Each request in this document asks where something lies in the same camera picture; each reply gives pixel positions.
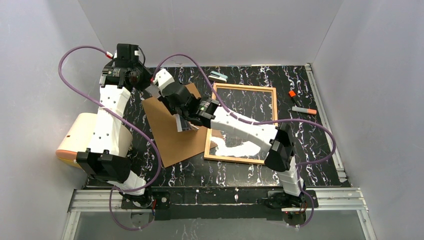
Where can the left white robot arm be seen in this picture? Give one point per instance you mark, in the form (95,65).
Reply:
(105,158)

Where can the teal white stapler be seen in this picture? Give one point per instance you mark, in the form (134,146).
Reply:
(217,77)

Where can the black marker orange cap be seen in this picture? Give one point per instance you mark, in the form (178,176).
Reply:
(294,97)

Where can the white cylindrical orange-based device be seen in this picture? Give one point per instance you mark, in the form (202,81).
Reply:
(74,139)

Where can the brown cardboard backing board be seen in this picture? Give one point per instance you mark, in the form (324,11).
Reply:
(176,146)

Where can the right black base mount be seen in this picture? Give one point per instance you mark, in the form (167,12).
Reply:
(294,208)

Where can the grey marker salmon cap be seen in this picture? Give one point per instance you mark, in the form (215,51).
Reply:
(304,110)

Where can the printed colour photo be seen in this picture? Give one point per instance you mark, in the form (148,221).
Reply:
(183,125)

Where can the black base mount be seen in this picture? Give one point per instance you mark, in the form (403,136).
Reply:
(151,199)
(294,208)

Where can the wooden picture frame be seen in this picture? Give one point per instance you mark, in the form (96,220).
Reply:
(242,124)

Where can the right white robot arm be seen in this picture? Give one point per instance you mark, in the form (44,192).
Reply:
(274,140)

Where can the aluminium rail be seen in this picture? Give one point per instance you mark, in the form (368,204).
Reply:
(331,198)

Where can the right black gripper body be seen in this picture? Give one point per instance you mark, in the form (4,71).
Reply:
(185,111)

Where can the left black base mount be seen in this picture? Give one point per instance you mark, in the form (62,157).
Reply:
(151,199)

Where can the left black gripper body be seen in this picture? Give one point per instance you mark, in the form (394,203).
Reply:
(145,84)

